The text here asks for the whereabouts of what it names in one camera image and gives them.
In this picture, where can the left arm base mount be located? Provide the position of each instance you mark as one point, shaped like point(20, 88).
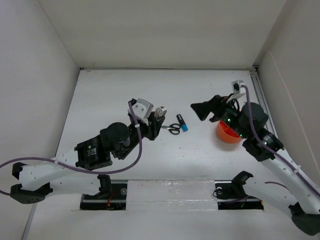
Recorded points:
point(112, 196)

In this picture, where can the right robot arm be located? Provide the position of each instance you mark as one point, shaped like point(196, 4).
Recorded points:
point(301, 199)

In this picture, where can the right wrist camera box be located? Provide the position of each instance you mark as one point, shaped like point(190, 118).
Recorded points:
point(238, 89)

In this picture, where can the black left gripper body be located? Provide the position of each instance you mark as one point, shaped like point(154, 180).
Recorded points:
point(148, 131)

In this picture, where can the orange round pen holder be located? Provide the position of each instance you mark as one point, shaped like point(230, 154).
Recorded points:
point(226, 134)

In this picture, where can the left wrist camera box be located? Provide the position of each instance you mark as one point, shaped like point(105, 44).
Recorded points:
point(142, 108)

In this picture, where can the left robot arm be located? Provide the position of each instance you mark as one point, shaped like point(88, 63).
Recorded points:
point(86, 169)

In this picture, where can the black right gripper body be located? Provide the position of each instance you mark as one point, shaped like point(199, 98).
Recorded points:
point(220, 103)

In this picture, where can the black handled scissors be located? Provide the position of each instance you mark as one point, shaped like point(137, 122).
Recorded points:
point(173, 128)

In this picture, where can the blue and black highlighter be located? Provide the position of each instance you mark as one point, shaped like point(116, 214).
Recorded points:
point(182, 123)

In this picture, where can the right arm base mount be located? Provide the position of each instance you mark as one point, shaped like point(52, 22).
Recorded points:
point(230, 194)

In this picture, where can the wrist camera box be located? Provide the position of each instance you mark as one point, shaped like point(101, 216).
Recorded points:
point(238, 89)
point(142, 108)

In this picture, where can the aluminium rail right side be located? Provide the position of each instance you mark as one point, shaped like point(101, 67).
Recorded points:
point(253, 71)

